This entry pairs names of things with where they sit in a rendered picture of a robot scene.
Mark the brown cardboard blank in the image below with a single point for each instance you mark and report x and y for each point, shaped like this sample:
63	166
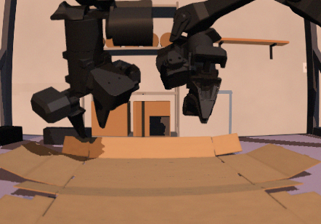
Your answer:
158	180

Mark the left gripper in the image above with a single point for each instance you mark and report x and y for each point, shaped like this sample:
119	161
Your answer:
204	83

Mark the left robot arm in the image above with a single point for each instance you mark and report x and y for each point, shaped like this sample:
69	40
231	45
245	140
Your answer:
199	17

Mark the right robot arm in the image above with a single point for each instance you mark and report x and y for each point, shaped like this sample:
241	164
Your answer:
130	23

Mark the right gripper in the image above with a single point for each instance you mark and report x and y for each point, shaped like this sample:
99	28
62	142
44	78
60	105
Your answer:
52	105

